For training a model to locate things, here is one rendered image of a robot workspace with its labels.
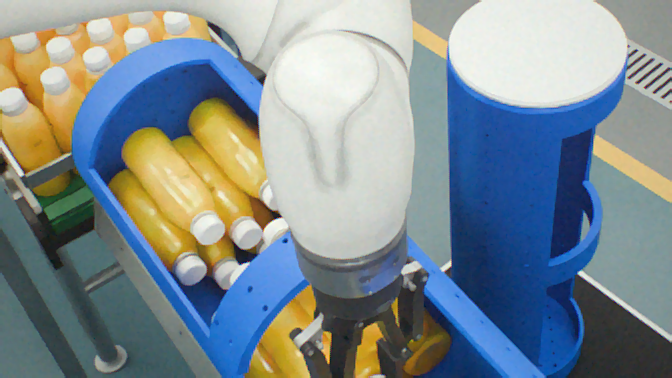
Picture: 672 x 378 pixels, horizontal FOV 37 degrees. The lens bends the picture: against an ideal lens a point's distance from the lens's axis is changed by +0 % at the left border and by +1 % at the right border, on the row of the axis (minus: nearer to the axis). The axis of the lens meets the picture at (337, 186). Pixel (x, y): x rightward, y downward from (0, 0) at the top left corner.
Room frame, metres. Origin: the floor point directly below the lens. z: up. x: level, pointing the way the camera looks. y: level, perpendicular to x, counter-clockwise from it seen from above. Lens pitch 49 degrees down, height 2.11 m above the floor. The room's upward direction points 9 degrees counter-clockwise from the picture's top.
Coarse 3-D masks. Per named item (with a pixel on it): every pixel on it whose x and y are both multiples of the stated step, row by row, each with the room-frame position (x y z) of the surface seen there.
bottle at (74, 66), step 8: (72, 48) 1.27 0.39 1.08; (72, 56) 1.25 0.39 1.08; (80, 56) 1.27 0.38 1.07; (48, 64) 1.26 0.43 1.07; (56, 64) 1.25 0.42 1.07; (64, 64) 1.24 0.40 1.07; (72, 64) 1.25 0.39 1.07; (80, 64) 1.25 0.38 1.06; (72, 72) 1.24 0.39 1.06; (80, 72) 1.24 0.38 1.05; (72, 80) 1.23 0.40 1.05; (80, 80) 1.23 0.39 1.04; (80, 88) 1.23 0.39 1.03
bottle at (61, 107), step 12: (72, 84) 1.20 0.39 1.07; (48, 96) 1.18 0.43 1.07; (60, 96) 1.17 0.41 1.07; (72, 96) 1.17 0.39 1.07; (84, 96) 1.19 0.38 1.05; (48, 108) 1.17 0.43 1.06; (60, 108) 1.16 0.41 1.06; (72, 108) 1.16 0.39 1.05; (48, 120) 1.17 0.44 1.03; (60, 120) 1.16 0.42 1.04; (72, 120) 1.16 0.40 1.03; (60, 132) 1.16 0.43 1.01; (60, 144) 1.17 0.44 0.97; (72, 168) 1.16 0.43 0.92
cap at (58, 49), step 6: (48, 42) 1.27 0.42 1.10; (54, 42) 1.27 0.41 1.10; (60, 42) 1.27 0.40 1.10; (66, 42) 1.26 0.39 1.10; (48, 48) 1.25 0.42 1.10; (54, 48) 1.25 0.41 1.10; (60, 48) 1.25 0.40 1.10; (66, 48) 1.25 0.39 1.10; (48, 54) 1.25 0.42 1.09; (54, 54) 1.24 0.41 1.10; (60, 54) 1.24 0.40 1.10; (66, 54) 1.25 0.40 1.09; (60, 60) 1.24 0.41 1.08
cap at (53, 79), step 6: (48, 72) 1.20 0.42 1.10; (54, 72) 1.20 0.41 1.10; (60, 72) 1.19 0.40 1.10; (42, 78) 1.18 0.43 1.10; (48, 78) 1.18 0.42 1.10; (54, 78) 1.18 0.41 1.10; (60, 78) 1.18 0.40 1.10; (66, 78) 1.19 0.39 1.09; (42, 84) 1.18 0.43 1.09; (48, 84) 1.17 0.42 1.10; (54, 84) 1.17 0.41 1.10; (60, 84) 1.17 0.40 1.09; (66, 84) 1.18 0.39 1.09; (48, 90) 1.17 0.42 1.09; (54, 90) 1.17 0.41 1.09
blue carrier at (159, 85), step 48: (144, 48) 1.06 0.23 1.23; (192, 48) 1.06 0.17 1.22; (96, 96) 1.01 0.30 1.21; (144, 96) 1.05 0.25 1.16; (192, 96) 1.08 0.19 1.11; (240, 96) 0.97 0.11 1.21; (96, 144) 0.96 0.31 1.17; (96, 192) 0.92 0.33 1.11; (144, 240) 0.81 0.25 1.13; (288, 240) 0.69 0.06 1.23; (192, 288) 0.82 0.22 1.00; (240, 288) 0.66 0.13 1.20; (288, 288) 0.63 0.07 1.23; (432, 288) 0.61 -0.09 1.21; (240, 336) 0.61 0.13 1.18; (480, 336) 0.55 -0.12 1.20
